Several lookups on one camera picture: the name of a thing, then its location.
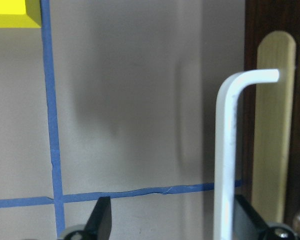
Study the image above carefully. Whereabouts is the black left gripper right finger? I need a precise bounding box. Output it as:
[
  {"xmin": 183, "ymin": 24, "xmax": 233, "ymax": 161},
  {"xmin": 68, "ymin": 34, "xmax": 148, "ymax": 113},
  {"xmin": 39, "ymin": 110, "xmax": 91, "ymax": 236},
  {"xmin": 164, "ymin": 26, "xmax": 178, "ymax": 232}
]
[{"xmin": 233, "ymin": 194, "xmax": 269, "ymax": 240}]

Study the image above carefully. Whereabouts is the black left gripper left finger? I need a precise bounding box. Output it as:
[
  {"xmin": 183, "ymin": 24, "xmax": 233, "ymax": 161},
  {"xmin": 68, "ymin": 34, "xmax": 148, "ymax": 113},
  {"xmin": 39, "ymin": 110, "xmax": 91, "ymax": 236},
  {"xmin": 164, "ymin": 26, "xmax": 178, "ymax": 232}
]
[{"xmin": 84, "ymin": 196, "xmax": 112, "ymax": 240}]

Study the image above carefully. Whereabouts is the light wood drawer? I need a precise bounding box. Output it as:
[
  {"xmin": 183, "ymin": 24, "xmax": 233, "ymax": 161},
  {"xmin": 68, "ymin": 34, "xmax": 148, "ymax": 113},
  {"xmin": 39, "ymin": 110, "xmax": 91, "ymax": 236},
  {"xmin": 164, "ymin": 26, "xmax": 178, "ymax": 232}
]
[{"xmin": 251, "ymin": 31, "xmax": 297, "ymax": 223}]

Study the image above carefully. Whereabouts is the white drawer handle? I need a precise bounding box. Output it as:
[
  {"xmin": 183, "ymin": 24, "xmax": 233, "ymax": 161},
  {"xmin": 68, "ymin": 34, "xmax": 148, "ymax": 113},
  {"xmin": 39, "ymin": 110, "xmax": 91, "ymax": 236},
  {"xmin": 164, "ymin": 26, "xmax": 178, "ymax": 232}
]
[{"xmin": 213, "ymin": 68, "xmax": 280, "ymax": 240}]

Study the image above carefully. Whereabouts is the yellow block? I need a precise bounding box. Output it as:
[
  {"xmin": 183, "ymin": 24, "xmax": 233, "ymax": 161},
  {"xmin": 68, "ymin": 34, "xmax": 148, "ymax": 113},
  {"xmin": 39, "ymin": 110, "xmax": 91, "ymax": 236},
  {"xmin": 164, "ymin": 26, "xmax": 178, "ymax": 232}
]
[{"xmin": 0, "ymin": 0, "xmax": 42, "ymax": 29}]

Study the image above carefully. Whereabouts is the dark brown wooden cabinet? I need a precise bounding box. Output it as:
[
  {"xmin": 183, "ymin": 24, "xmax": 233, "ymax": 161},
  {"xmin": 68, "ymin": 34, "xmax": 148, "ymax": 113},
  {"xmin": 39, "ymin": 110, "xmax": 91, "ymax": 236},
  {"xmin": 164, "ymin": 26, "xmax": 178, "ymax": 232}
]
[{"xmin": 244, "ymin": 0, "xmax": 300, "ymax": 236}]

